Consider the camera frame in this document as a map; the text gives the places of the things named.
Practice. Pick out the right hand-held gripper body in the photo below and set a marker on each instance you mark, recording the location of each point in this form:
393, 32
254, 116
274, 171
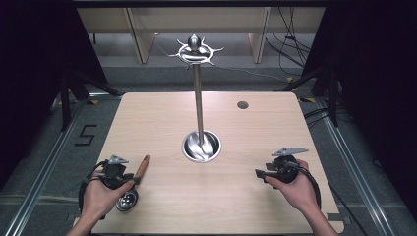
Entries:
285, 170

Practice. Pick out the metal floor rail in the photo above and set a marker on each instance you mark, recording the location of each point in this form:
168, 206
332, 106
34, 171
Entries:
39, 183
357, 170

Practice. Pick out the metal utensil stand with hooks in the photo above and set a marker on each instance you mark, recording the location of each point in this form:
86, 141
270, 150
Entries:
198, 108

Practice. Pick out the black tripod stand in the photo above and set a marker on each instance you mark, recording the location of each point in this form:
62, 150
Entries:
67, 98
331, 95

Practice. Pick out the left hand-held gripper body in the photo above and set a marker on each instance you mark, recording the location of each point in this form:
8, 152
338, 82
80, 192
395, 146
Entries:
113, 170

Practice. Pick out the yellow floor tape piece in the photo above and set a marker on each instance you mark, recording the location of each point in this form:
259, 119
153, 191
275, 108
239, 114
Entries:
94, 102
290, 79
306, 100

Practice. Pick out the black curtain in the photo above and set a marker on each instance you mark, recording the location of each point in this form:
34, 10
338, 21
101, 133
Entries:
36, 82
377, 98

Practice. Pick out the light wooden shelf unit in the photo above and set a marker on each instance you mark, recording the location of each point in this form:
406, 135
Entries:
203, 19

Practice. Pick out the person's left hand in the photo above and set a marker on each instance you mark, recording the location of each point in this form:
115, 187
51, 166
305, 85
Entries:
100, 196

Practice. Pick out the person's right hand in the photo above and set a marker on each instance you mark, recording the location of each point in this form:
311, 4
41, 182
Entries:
296, 190

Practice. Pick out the round grey table grommet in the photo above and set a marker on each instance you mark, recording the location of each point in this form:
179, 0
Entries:
242, 105

